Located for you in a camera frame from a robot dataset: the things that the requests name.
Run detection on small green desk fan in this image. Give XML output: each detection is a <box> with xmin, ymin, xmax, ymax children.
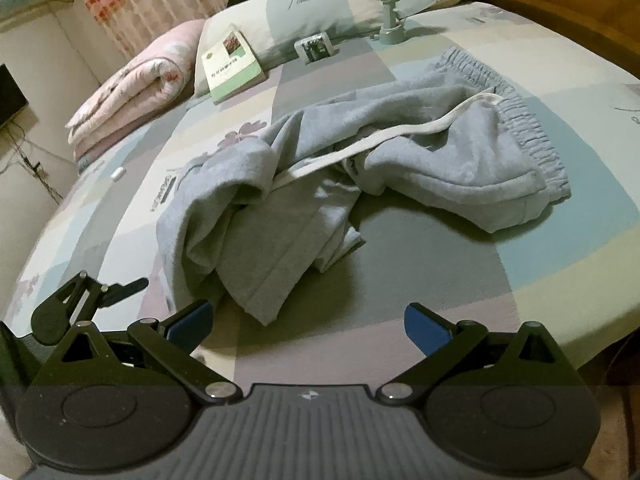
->
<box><xmin>369</xmin><ymin>0</ymin><xmax>408</xmax><ymax>45</ymax></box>

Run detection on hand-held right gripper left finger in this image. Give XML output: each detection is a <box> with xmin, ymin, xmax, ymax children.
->
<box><xmin>37</xmin><ymin>300</ymin><xmax>240</xmax><ymax>405</ymax></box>

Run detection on black television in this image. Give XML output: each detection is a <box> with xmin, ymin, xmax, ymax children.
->
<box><xmin>0</xmin><ymin>64</ymin><xmax>28</xmax><ymax>128</ymax></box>

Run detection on hanging wall cables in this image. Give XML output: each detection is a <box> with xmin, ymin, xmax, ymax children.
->
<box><xmin>0</xmin><ymin>125</ymin><xmax>68</xmax><ymax>206</ymax></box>

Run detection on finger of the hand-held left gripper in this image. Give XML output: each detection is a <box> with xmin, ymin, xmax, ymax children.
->
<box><xmin>55</xmin><ymin>271</ymin><xmax>149</xmax><ymax>322</ymax></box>

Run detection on wooden headboard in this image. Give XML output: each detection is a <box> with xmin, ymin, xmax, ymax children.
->
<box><xmin>460</xmin><ymin>0</ymin><xmax>640</xmax><ymax>81</ymax></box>

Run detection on small green and white box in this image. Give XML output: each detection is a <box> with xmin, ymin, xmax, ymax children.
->
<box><xmin>294</xmin><ymin>32</ymin><xmax>335</xmax><ymax>65</ymax></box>

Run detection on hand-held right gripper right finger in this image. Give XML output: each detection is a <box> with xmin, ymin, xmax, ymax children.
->
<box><xmin>376</xmin><ymin>302</ymin><xmax>583</xmax><ymax>406</ymax></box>

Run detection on green and white book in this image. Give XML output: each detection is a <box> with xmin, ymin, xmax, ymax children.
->
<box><xmin>202</xmin><ymin>24</ymin><xmax>267</xmax><ymax>106</ymax></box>

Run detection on folded pink quilt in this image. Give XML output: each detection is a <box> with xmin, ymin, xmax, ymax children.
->
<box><xmin>66</xmin><ymin>19</ymin><xmax>206</xmax><ymax>163</ymax></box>

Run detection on grey sweatpants with white drawstring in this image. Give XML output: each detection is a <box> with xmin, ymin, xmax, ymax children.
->
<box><xmin>156</xmin><ymin>46</ymin><xmax>572</xmax><ymax>326</ymax></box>

